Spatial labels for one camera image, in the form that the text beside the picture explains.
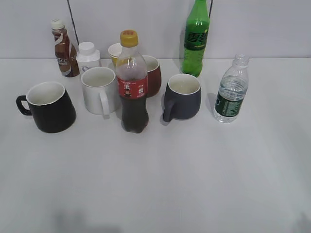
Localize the left black cable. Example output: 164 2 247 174
66 0 80 45

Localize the green sprite bottle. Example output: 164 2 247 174
182 0 210 77

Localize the dark grey-blue mug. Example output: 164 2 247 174
163 74 202 122

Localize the yellow paper cup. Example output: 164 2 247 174
108 43 122 66

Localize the dark red mug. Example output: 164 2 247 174
143 55 162 98

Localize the clear cestbon water bottle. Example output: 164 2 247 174
213 54 249 123

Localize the white ceramic mug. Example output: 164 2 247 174
81 67 121 118

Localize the cola bottle yellow cap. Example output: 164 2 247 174
116 30 149 133

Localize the black ceramic mug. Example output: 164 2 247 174
16 82 76 133

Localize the white plastic jar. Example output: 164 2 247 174
76 42 101 75

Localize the brown coffee drink bottle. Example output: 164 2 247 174
51 19 80 78

